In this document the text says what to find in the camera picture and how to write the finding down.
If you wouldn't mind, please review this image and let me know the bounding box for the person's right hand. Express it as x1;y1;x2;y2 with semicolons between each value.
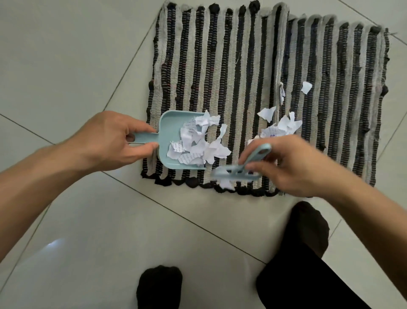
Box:
238;134;354;198

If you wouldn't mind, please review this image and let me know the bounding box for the person's left hand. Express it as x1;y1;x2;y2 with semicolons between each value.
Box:
65;111;159;173

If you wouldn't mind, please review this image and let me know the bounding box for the light blue hand brush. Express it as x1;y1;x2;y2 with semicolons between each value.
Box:
210;143;273;184

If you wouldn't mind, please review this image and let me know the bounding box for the light blue plastic dustpan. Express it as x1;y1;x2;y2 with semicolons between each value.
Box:
127;110;224;170

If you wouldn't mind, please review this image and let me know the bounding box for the person's left forearm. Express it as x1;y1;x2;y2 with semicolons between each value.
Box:
0;145;93;263

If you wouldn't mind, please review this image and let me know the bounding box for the person's right forearm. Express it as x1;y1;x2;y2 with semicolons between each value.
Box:
331;172;407;300

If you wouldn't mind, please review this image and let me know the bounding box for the pile of torn paper scraps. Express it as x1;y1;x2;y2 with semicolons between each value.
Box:
167;110;232;167
248;111;303;144

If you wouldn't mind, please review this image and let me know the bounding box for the black sock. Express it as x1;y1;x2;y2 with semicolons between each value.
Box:
136;265;184;309
280;201;330;260

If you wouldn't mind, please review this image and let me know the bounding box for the black and beige striped rug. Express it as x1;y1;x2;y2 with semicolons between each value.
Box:
141;0;390;197

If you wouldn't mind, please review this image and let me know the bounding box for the black trouser leg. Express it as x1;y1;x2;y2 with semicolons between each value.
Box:
256;245;373;309

